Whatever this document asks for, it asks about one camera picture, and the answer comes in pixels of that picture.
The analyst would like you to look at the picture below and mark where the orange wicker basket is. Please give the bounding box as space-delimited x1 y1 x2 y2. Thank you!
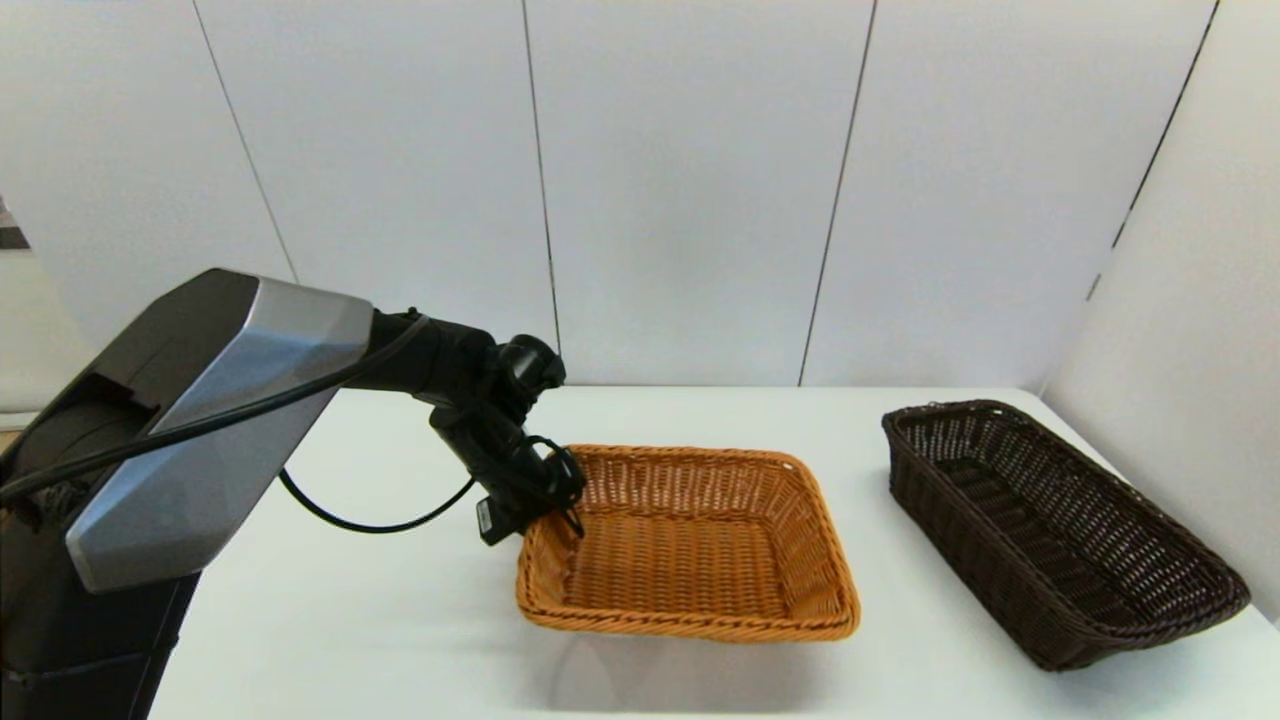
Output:
515 444 862 643

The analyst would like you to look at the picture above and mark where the dark brown wicker basket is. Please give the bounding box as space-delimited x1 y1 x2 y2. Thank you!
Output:
881 401 1251 672

